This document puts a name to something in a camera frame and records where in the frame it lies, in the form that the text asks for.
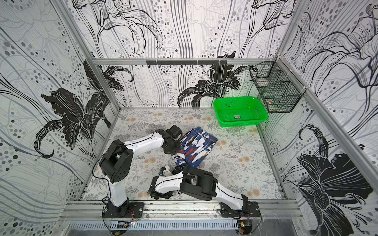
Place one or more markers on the green plastic basket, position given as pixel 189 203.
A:
pixel 250 109

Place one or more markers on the black wire basket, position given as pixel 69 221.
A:
pixel 276 90

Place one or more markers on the blue patterned long pants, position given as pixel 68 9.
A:
pixel 194 147

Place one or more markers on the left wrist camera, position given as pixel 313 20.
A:
pixel 175 132

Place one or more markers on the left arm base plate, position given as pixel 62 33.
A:
pixel 127 210

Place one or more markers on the black bar on rail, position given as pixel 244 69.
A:
pixel 187 62

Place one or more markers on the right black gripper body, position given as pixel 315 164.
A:
pixel 155 191

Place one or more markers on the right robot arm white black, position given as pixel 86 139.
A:
pixel 201 185

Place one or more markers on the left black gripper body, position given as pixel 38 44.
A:
pixel 173 147

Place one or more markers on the white slotted cable duct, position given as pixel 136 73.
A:
pixel 144 225

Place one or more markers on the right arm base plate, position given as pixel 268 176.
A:
pixel 254 210

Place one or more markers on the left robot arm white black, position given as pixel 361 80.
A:
pixel 117 160

